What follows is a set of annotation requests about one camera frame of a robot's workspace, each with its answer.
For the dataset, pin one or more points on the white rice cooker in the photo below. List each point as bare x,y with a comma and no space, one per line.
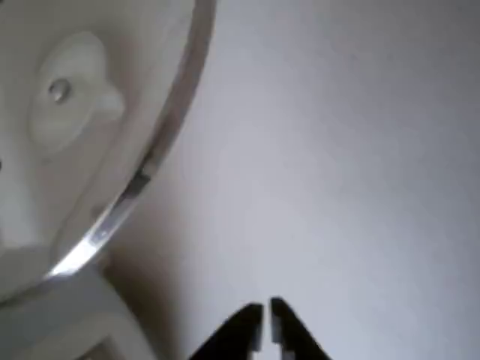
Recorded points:
75,315

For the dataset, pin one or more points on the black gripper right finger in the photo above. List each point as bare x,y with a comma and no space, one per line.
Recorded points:
292,337

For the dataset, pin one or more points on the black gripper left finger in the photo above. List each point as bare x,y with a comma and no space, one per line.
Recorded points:
236,337

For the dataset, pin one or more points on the glass lid with steel rim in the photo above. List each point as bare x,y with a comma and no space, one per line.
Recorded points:
67,112

